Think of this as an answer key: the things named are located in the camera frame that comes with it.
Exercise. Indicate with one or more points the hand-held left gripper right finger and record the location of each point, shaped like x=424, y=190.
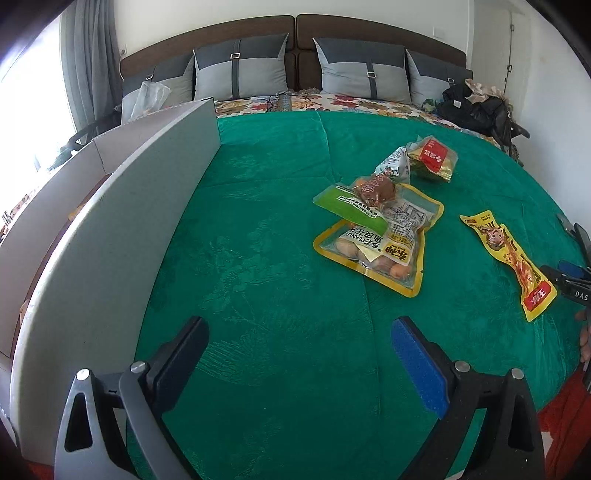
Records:
x=420, y=369

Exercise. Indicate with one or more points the black chair armrest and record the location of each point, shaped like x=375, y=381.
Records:
x=87, y=131

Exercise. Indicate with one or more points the green blanket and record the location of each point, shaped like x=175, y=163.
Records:
x=277, y=277

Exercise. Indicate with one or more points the long yellow snack strip packet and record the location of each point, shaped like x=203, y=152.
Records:
x=498, y=237

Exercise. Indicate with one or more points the person's right hand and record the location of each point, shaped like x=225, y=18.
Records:
x=586, y=344

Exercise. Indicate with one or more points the small white snack packet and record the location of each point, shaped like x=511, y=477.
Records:
x=395, y=164

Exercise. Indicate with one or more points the beige cloth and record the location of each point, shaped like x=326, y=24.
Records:
x=482, y=90

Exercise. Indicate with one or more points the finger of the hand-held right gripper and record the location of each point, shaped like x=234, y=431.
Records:
x=584, y=242
x=570, y=267

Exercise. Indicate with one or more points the grey curtain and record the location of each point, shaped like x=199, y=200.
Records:
x=92, y=55

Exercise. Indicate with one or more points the white plastic bag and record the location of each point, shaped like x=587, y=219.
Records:
x=147, y=99

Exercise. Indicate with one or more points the brown padded headboard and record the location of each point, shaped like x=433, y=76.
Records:
x=369, y=27

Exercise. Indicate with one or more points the orange red cloth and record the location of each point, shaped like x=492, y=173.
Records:
x=570, y=429

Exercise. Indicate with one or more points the grey flat device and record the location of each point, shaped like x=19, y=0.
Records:
x=564, y=222

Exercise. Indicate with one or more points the black bag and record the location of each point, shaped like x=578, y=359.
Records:
x=466, y=113

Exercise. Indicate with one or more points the white cardboard box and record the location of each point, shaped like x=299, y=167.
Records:
x=138, y=194

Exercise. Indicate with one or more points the teal cloth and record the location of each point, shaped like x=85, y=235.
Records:
x=429, y=105

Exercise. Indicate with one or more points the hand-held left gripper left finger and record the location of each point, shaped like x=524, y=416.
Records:
x=178, y=360

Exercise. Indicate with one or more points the red and gold snack packet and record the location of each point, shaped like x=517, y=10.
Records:
x=434, y=152

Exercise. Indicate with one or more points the grey two-tone pillow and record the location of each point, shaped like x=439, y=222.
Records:
x=175, y=85
x=249, y=74
x=434, y=78
x=351, y=74

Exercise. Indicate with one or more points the yellow-edged clear peanut packet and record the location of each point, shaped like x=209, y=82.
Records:
x=395, y=251

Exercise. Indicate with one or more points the bright window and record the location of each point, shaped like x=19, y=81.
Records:
x=32, y=115

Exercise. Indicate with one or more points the green-label clear snack packet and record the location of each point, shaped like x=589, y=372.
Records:
x=351, y=203

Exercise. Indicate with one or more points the white door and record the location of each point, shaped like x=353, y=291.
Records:
x=517, y=46

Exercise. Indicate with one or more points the floral bedsheet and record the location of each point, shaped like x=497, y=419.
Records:
x=351, y=102

